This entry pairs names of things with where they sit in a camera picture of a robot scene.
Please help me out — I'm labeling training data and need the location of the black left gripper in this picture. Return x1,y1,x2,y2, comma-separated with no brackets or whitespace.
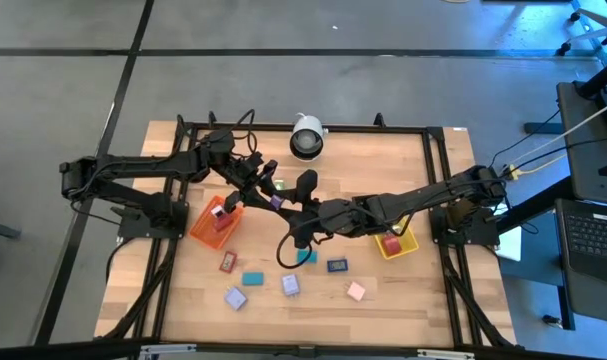
221,148,287,215

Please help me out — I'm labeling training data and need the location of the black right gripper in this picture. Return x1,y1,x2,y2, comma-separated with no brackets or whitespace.
277,168,372,250

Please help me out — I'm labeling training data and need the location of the red box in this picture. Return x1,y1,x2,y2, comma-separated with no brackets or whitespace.
212,213,235,233

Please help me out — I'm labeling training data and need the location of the lavender plug charger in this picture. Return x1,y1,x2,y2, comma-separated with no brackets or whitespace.
280,273,302,298
223,286,249,312

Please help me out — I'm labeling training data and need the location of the pink plug charger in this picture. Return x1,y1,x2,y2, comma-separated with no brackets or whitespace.
345,281,367,303

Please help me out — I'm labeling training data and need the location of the red block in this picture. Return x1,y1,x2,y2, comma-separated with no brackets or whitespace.
382,235,404,256

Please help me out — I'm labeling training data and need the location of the office chair base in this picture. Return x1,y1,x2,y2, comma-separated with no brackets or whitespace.
556,0,607,57

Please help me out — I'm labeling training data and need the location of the orange plastic basket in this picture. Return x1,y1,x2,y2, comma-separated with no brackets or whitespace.
189,194,246,251

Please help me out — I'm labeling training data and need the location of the red digital thermometer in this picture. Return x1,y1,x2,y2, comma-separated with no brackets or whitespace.
218,250,238,275

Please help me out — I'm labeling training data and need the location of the yellow plastic basket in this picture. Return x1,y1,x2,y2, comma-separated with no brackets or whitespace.
373,217,421,262

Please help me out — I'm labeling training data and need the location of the pale cyan sheet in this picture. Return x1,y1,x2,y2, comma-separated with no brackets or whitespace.
497,226,524,263

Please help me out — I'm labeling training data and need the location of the black crossbar with silver brackets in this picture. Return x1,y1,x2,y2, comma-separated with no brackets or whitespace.
0,337,607,360

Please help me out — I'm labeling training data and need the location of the grey furniture foot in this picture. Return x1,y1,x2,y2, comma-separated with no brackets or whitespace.
0,218,23,241

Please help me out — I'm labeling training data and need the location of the dark grey desk panel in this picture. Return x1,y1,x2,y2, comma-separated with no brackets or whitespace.
555,79,607,204

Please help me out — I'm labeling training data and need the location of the black laptop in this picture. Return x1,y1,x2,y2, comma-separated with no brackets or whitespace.
555,197,607,326

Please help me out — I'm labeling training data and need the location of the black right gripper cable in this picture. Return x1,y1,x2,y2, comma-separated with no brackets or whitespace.
275,230,310,271

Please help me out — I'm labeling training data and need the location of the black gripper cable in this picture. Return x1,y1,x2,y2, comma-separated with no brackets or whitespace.
230,108,258,155
275,230,310,271

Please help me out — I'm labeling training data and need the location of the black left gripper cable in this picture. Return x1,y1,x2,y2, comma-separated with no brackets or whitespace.
230,108,258,155

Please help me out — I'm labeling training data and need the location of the black aluminium table frame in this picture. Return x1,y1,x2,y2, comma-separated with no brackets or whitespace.
95,110,519,351

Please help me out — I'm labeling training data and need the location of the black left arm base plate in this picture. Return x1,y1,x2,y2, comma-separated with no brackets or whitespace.
116,199,190,241

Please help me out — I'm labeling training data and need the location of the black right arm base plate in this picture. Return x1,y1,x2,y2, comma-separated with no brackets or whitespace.
428,205,501,247

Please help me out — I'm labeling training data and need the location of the white cable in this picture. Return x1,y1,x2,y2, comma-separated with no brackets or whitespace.
525,95,607,161

